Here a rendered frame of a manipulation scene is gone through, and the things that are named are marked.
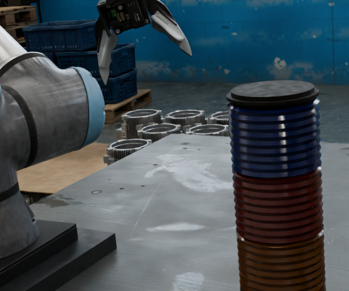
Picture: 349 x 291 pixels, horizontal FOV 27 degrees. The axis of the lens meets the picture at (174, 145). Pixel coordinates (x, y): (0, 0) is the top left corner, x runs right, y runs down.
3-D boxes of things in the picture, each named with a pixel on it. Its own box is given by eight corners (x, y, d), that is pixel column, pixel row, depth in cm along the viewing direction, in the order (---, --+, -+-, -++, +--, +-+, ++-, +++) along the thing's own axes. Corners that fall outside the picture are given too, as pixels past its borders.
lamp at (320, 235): (331, 272, 53) (330, 214, 51) (318, 312, 47) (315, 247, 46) (251, 266, 55) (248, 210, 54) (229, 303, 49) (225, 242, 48)
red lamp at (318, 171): (330, 214, 51) (327, 153, 50) (315, 247, 46) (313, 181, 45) (248, 210, 54) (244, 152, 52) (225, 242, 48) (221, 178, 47)
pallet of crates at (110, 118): (152, 101, 657) (144, 14, 636) (112, 123, 586) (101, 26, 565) (40, 102, 703) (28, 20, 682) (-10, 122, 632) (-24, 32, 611)
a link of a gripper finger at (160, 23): (191, 63, 115) (143, 30, 114) (190, 55, 121) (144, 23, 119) (203, 47, 115) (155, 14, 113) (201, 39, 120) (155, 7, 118)
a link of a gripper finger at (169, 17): (166, 41, 118) (121, 11, 117) (166, 39, 120) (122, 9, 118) (182, 18, 117) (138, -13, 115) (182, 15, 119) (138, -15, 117)
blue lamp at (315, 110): (327, 153, 50) (326, 90, 49) (313, 181, 45) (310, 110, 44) (244, 152, 52) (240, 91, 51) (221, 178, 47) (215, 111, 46)
